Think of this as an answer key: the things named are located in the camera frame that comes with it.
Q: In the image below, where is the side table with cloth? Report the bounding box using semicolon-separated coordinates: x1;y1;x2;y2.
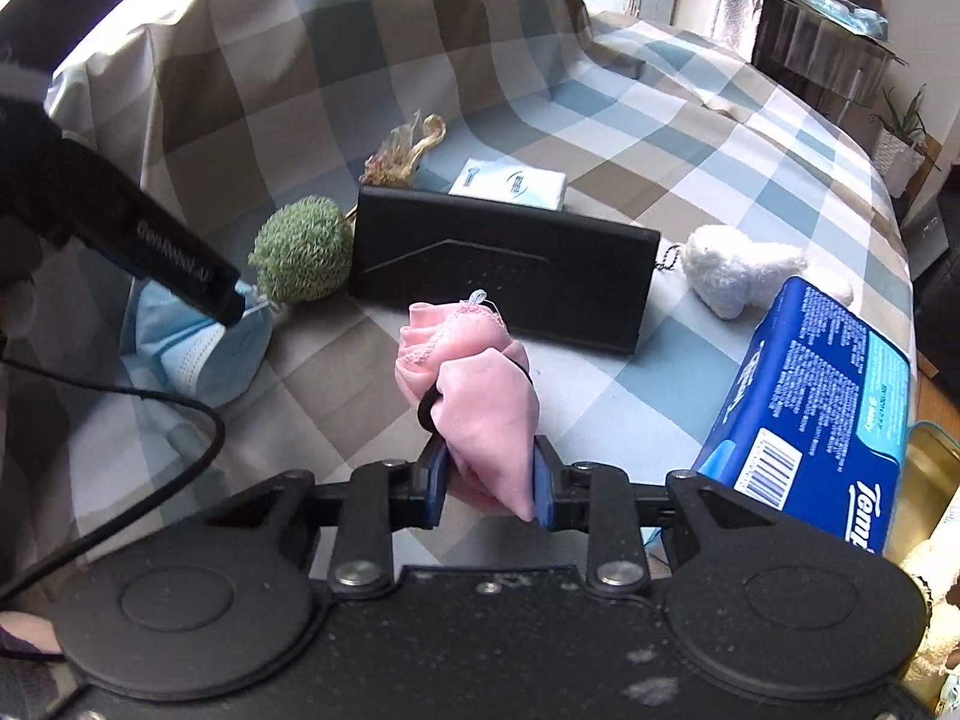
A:
750;0;901;125

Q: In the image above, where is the dried plant bag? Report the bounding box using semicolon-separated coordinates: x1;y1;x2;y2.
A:
360;112;447;188

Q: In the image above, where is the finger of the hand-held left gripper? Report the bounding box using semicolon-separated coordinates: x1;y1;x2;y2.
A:
37;131;247;327

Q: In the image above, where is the person's left hand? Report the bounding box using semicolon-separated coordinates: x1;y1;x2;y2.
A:
0;240;40;342

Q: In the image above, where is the blue face mask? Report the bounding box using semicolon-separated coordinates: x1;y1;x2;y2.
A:
124;281;275;406

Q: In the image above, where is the white plush toy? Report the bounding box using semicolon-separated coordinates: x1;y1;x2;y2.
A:
679;225;856;320

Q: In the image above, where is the pink cloth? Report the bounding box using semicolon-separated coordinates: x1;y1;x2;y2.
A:
395;292;542;522

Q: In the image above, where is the blue plastic packet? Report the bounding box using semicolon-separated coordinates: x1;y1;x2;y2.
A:
799;0;890;38

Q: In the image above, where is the blue tissue pack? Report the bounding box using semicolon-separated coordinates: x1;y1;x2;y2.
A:
690;276;912;556

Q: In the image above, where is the white tissue packet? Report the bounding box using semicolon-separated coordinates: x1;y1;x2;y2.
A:
448;157;569;211

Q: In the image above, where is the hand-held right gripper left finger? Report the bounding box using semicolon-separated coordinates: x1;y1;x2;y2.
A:
199;436;451;595

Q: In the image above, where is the black cable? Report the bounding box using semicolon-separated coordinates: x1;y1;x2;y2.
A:
0;358;227;601

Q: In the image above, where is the potted plant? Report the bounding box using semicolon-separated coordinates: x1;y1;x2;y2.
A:
870;82;942;177

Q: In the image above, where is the checked blanket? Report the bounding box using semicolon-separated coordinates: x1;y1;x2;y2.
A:
0;0;920;616

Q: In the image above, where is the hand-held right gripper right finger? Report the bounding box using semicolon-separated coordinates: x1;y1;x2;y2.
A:
532;435;796;593

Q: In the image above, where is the green scrubber ball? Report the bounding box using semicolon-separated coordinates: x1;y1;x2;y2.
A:
247;195;355;305

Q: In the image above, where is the black case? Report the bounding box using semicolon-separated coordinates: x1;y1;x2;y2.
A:
347;186;661;357

